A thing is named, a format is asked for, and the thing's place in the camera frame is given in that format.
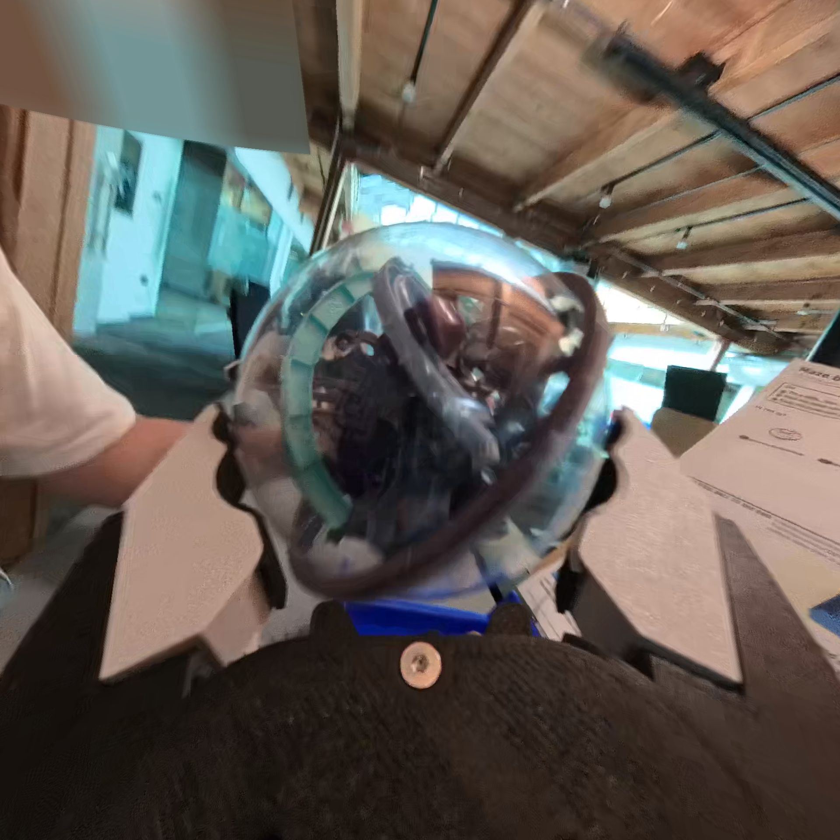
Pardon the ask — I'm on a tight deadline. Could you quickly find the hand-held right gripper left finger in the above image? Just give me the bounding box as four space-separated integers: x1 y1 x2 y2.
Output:
98 403 287 683

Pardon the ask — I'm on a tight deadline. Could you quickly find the person's left forearm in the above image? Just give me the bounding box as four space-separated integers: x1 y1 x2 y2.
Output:
0 246 217 509

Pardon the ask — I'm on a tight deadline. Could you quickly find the small cardboard box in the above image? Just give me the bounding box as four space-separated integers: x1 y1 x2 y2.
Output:
651 406 718 455

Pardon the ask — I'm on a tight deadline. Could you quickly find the black panel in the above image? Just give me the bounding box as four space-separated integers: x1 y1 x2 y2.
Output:
661 364 731 419

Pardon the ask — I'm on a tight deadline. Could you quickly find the folded printed desk sheet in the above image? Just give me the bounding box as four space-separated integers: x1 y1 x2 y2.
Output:
678 357 840 657

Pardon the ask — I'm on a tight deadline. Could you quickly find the black ceiling rail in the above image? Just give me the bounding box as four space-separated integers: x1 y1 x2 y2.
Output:
583 26 840 221

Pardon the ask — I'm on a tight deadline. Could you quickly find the blue plastic bin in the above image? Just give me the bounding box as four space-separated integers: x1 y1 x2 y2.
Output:
343 589 544 639

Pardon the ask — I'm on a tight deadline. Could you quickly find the clear maze ball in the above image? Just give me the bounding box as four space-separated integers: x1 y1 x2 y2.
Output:
228 222 616 602

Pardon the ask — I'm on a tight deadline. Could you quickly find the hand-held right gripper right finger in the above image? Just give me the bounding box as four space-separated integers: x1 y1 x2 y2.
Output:
556 407 747 688

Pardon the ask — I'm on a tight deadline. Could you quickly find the white printed paper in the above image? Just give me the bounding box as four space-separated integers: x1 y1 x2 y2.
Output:
521 567 581 643

